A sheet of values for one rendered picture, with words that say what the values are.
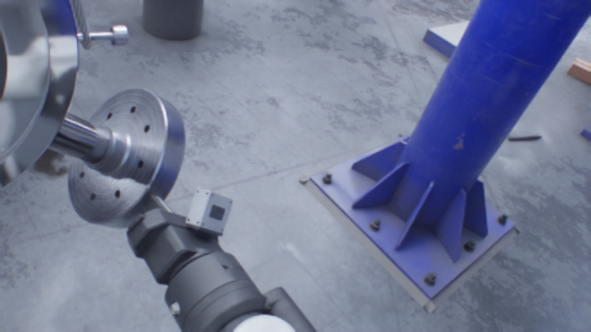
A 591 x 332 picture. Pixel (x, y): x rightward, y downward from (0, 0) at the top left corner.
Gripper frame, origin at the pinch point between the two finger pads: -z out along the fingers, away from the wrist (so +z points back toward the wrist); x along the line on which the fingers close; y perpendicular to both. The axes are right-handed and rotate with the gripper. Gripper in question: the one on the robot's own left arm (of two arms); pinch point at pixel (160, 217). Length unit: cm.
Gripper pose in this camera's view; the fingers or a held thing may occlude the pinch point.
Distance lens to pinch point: 56.3
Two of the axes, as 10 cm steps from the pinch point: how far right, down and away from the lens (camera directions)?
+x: 4.8, 3.1, 8.2
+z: 5.9, 5.8, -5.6
